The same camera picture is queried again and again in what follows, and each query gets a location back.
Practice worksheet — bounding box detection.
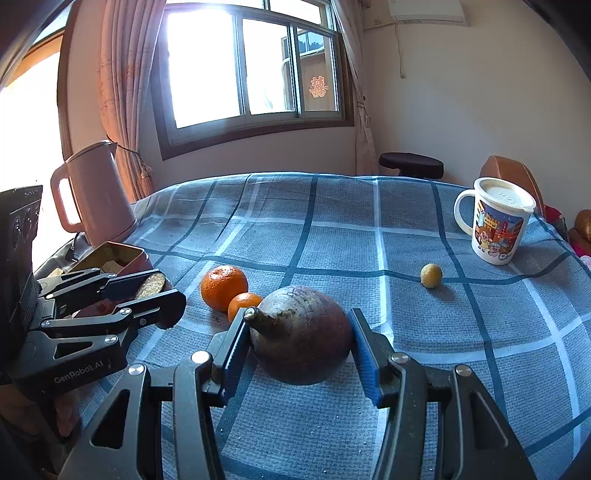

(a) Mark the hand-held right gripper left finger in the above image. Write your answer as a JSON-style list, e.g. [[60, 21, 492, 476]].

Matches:
[[58, 308, 252, 480]]

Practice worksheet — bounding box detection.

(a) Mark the pink electric kettle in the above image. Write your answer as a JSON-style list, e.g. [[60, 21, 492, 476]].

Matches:
[[50, 140, 139, 246]]

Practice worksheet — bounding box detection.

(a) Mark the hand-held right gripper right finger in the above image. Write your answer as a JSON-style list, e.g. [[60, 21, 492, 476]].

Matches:
[[347, 308, 539, 480]]

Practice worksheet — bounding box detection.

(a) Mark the cylindrical cake roll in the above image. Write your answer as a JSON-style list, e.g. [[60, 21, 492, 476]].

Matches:
[[135, 272, 167, 299]]

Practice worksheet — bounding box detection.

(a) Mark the dark round stool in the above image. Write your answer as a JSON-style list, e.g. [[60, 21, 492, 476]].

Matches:
[[379, 152, 445, 180]]

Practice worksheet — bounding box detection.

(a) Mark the small yellow round fruit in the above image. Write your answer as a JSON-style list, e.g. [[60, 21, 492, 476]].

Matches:
[[420, 263, 443, 289]]

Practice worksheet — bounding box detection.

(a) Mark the person's left hand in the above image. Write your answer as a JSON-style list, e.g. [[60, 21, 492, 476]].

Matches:
[[54, 392, 80, 438]]

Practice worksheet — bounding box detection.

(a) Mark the purple round fruit with stem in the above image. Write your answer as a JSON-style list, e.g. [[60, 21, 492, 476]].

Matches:
[[243, 285, 355, 386]]

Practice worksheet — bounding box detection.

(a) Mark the large orange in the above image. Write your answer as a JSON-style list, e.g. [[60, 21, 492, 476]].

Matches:
[[200, 265, 249, 311]]

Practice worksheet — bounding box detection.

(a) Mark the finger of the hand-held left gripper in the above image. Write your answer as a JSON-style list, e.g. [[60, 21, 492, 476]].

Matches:
[[38, 267, 151, 320], [41, 291, 188, 332]]

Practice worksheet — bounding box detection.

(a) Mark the brown leather sofa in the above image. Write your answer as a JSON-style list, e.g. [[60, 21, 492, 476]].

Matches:
[[569, 213, 591, 254]]

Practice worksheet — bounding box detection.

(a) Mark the white printed mug with lid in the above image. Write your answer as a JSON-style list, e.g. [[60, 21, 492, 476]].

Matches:
[[454, 176, 537, 266]]

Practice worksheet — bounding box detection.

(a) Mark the white wall pipe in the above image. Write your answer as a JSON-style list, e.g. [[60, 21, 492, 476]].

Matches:
[[362, 21, 407, 79]]

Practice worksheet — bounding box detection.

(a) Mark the narrow pink curtain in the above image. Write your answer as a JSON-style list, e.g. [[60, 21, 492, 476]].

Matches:
[[330, 0, 379, 176]]

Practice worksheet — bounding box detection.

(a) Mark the rectangular metal tin box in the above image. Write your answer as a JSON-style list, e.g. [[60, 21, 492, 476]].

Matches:
[[67, 241, 174, 319]]

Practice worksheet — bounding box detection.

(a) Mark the brown wooden side window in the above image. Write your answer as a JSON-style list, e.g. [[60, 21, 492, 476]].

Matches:
[[0, 32, 75, 268]]

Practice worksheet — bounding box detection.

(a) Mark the small orange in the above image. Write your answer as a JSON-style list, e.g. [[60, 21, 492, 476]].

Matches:
[[227, 292, 264, 324]]

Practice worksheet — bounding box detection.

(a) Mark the white wall air conditioner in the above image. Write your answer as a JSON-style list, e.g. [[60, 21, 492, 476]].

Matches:
[[387, 0, 468, 24]]

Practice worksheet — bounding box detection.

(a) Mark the sliding glass window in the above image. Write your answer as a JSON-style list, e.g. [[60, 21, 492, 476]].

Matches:
[[151, 0, 355, 160]]

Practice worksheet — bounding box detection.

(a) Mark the blue plaid tablecloth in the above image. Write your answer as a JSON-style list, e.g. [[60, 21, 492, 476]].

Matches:
[[28, 172, 591, 480]]

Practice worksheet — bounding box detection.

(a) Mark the brown leather armchair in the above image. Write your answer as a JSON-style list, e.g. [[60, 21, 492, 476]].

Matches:
[[479, 155, 546, 217]]

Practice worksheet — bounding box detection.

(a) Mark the black kettle power cable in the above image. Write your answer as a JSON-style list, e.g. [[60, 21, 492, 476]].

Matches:
[[65, 233, 88, 264]]

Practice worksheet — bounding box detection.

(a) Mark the wide pink curtain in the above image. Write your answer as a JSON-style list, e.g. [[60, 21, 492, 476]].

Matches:
[[99, 0, 167, 201]]

